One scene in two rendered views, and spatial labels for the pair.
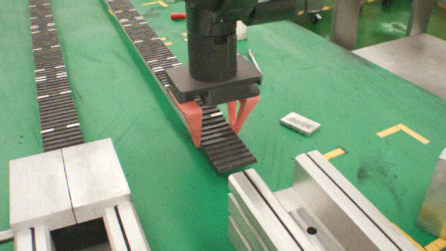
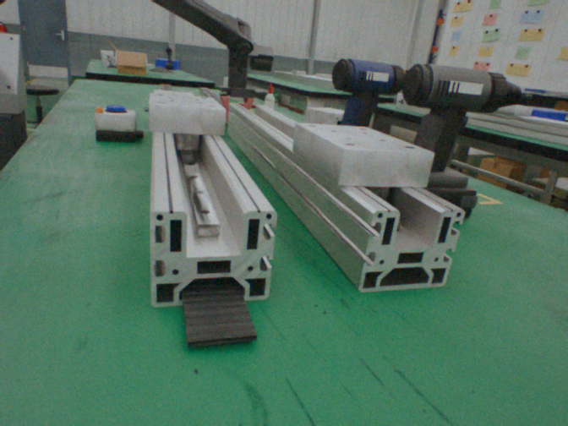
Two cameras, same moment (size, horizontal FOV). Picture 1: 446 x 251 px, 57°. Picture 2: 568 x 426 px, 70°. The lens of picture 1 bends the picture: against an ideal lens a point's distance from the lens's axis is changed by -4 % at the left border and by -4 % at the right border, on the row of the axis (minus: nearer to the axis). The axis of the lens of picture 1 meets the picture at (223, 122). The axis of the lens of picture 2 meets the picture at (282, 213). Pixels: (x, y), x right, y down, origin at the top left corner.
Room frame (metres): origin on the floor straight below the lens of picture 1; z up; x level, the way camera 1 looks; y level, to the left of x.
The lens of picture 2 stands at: (-0.77, -0.27, 0.98)
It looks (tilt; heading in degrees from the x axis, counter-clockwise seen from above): 20 degrees down; 5
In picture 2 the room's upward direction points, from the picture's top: 6 degrees clockwise
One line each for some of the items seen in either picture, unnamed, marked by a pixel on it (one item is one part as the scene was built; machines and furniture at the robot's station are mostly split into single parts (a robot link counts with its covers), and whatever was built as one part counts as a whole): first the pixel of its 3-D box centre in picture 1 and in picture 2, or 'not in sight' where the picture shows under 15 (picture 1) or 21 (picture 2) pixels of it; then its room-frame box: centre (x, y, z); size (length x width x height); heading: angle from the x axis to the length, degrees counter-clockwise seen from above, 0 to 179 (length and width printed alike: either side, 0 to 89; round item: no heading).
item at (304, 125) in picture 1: (300, 124); not in sight; (0.52, -0.11, 0.78); 0.05 x 0.03 x 0.01; 46
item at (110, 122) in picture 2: not in sight; (120, 124); (0.09, 0.19, 0.81); 0.10 x 0.08 x 0.06; 114
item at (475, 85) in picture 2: not in sight; (458, 144); (-0.13, -0.47, 0.89); 0.20 x 0.08 x 0.22; 106
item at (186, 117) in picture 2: not in sight; (184, 121); (-0.12, -0.04, 0.87); 0.16 x 0.11 x 0.07; 24
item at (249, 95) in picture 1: (224, 107); (240, 106); (0.47, 0.00, 0.84); 0.07 x 0.07 x 0.09; 23
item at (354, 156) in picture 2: not in sight; (352, 162); (-0.27, -0.31, 0.87); 0.16 x 0.11 x 0.07; 24
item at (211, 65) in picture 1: (212, 57); (237, 81); (0.46, 0.01, 0.91); 0.10 x 0.07 x 0.07; 113
